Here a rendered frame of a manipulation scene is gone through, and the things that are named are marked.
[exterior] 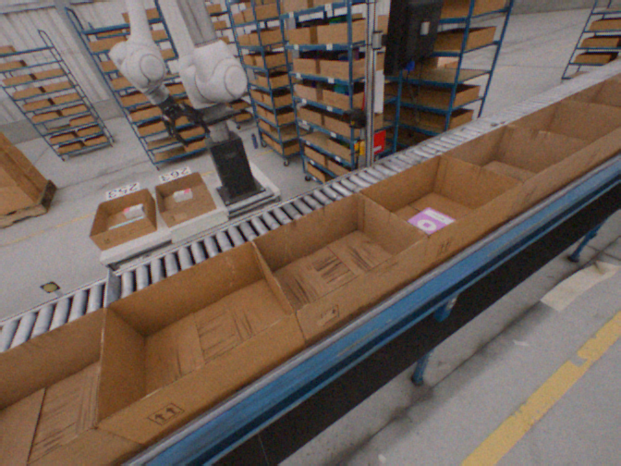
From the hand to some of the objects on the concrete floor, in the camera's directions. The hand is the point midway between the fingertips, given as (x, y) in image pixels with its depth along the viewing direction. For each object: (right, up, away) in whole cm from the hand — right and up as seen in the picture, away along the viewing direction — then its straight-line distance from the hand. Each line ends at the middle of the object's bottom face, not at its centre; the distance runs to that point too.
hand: (197, 137), depth 125 cm
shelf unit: (+97, +5, +159) cm, 186 cm away
